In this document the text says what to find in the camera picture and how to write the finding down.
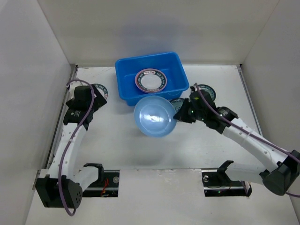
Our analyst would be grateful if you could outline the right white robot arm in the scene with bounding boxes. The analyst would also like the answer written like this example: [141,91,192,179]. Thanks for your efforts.
[174,88,300,196]

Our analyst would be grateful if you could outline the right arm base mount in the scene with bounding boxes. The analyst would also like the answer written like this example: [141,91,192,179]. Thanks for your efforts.
[202,168,252,197]

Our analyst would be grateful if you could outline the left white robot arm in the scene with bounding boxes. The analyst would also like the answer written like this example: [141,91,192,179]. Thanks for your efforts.
[35,83,108,210]

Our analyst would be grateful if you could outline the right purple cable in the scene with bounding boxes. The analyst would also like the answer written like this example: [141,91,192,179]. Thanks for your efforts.
[193,82,300,197]

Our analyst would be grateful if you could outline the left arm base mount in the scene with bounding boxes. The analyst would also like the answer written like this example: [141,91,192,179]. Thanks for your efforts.
[83,170,120,198]

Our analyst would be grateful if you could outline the blue plastic bin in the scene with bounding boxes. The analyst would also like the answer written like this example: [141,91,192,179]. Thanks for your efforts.
[115,52,189,106]

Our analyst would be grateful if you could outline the light blue plastic plate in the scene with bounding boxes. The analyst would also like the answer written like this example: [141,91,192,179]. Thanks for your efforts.
[134,96,177,137]

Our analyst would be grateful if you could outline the white plate green lettered rim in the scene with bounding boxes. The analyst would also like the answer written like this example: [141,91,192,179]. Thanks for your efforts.
[135,68,168,92]

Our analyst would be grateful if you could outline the pink plastic plate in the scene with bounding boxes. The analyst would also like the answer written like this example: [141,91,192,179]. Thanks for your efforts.
[134,68,168,93]

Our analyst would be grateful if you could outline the teal patterned plate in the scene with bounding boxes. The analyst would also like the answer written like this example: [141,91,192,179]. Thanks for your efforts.
[170,98,184,113]
[198,84,216,101]

